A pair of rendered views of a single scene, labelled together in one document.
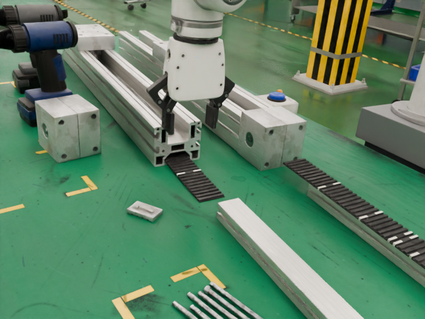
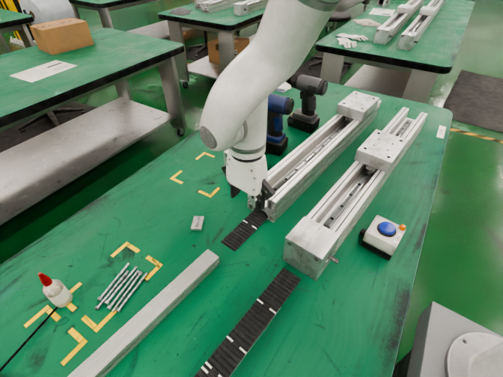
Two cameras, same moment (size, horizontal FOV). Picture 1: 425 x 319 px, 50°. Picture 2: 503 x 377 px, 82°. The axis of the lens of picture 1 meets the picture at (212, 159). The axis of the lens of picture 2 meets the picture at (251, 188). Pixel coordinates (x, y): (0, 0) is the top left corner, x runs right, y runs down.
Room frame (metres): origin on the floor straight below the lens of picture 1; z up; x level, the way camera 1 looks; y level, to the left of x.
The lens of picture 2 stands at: (0.57, -0.47, 1.43)
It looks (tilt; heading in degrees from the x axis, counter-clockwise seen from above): 42 degrees down; 69
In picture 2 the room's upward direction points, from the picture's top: straight up
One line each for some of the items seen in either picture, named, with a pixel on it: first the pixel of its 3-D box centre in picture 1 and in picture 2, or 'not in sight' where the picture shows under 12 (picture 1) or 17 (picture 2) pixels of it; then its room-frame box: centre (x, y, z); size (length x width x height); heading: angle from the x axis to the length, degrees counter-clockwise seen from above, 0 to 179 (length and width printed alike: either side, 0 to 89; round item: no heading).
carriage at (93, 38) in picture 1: (88, 41); (356, 108); (1.37, 0.40, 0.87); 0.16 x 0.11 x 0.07; 30
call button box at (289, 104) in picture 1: (272, 110); (379, 235); (1.07, -0.14, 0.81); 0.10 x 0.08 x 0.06; 120
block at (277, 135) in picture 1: (275, 136); (314, 250); (0.87, -0.13, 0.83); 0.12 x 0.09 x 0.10; 120
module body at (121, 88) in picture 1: (115, 82); (325, 145); (1.16, 0.27, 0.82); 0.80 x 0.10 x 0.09; 30
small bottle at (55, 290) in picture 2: not in sight; (52, 287); (0.28, -0.02, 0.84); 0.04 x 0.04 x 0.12
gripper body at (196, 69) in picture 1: (193, 64); (247, 167); (0.76, 0.04, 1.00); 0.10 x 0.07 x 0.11; 120
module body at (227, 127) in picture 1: (180, 76); (376, 164); (1.25, 0.11, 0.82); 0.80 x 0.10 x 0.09; 30
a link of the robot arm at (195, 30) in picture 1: (195, 26); (246, 145); (0.76, 0.05, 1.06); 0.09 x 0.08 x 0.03; 120
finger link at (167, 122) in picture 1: (162, 114); (231, 184); (0.73, 0.09, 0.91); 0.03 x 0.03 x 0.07; 30
